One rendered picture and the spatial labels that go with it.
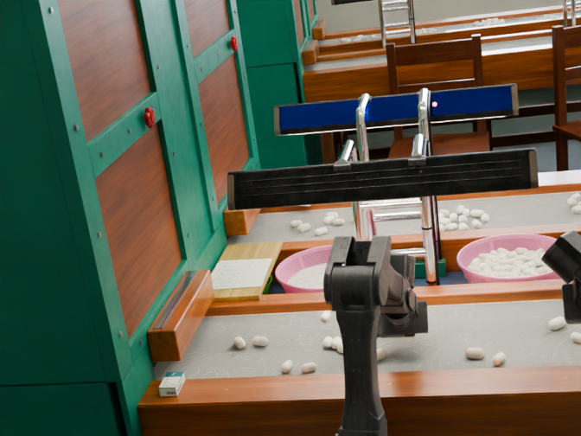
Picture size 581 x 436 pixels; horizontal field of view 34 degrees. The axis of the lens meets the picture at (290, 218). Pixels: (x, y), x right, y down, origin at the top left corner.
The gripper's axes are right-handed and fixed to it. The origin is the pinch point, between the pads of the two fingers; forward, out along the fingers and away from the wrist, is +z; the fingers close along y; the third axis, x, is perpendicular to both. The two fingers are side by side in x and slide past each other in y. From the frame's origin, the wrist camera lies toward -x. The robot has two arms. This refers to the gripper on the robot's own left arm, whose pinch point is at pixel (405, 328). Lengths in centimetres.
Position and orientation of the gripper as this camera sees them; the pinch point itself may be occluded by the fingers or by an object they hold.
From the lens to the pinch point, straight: 198.8
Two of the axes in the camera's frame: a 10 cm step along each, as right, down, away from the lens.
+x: 0.0, 9.4, -3.4
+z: 2.0, 3.3, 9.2
